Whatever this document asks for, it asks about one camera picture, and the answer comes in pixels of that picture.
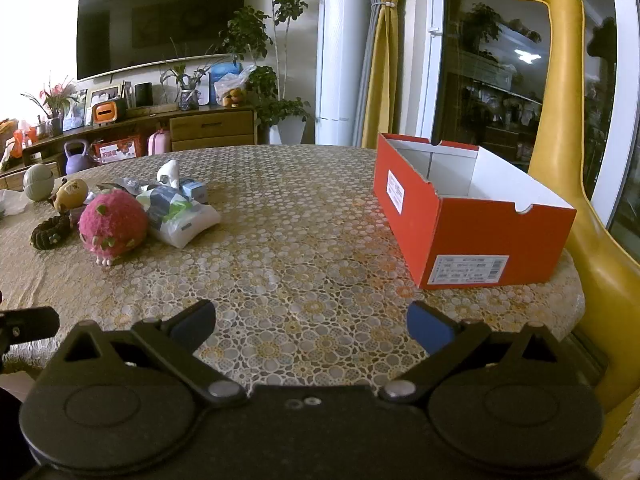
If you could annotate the glass balcony door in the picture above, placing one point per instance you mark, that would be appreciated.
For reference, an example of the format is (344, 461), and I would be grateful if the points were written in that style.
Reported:
(490, 85)

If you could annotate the yellow giraffe statue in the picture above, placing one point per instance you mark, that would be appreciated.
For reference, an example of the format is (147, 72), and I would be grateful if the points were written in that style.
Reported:
(565, 85)

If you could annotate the red cardboard shoe box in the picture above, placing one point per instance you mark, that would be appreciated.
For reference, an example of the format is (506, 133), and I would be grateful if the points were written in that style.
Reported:
(480, 235)

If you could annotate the grey green ball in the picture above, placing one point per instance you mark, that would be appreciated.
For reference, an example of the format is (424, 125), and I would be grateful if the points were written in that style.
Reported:
(37, 180)

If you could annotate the desktop with patterned tablecloth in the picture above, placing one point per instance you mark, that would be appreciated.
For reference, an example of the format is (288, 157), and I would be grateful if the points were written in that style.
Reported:
(300, 220)

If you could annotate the black speaker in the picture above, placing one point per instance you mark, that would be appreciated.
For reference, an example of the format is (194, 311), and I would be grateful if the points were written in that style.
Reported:
(143, 94)

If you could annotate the pink case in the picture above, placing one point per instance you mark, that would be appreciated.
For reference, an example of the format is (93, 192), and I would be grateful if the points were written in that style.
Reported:
(159, 144)

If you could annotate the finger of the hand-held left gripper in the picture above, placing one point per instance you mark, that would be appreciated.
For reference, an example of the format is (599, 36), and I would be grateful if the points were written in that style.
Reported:
(30, 324)

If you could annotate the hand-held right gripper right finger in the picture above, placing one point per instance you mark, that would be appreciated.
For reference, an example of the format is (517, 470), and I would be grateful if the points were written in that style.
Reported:
(425, 327)

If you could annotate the photo frame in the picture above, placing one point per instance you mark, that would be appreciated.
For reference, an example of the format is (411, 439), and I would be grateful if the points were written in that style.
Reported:
(102, 92)

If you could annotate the white tissue pack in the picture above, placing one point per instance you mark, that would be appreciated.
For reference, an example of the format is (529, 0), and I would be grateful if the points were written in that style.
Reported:
(187, 222)

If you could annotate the small potted plant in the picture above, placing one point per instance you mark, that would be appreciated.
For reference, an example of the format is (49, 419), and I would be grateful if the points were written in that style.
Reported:
(189, 99)

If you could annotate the tall potted green plant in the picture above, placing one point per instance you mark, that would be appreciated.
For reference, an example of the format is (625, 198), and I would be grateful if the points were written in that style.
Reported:
(285, 110)

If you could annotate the white crumpled plastic bag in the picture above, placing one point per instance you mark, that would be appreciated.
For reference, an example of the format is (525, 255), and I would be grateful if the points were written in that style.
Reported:
(12, 202)

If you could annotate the plastic bag of oranges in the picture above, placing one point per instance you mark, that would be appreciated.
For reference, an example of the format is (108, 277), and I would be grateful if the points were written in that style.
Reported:
(232, 92)

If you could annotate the black wall television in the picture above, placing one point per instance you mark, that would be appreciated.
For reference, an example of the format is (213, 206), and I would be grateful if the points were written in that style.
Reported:
(160, 20)

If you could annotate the pink plush toy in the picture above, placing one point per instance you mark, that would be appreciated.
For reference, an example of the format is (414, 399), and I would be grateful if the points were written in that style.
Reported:
(112, 222)

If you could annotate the white standing air conditioner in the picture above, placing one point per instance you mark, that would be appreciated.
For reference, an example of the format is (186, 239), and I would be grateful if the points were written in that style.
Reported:
(342, 60)

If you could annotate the orange radio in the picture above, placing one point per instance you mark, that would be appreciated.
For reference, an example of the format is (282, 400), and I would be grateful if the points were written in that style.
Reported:
(107, 112)

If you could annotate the brown round toy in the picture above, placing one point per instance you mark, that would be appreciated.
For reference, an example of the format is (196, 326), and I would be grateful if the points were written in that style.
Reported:
(70, 192)

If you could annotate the yellow curtain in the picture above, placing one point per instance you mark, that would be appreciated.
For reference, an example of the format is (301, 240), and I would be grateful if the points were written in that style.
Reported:
(382, 60)

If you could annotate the orange red packaging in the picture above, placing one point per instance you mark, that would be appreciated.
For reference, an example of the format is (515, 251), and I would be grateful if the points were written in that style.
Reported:
(20, 140)

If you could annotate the small white bottle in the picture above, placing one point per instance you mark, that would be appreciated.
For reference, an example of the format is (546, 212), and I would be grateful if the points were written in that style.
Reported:
(169, 172)

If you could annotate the blue bag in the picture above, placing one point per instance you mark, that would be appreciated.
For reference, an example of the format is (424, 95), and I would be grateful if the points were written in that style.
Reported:
(222, 72)

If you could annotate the pink flower plant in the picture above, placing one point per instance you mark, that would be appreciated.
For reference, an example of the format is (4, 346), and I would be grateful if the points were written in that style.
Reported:
(57, 95)

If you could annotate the purple kettlebell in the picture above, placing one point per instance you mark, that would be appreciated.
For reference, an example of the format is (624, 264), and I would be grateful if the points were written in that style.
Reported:
(77, 162)

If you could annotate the small blue box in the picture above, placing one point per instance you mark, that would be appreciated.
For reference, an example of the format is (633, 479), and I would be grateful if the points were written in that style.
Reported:
(195, 190)

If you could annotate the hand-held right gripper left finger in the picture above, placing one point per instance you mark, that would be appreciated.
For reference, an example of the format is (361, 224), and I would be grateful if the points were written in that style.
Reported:
(192, 324)

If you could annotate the red and white box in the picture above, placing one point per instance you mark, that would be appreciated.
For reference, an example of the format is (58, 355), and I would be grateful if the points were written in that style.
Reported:
(120, 149)

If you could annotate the wooden television cabinet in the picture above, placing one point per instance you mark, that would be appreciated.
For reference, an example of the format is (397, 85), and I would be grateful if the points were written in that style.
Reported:
(210, 127)

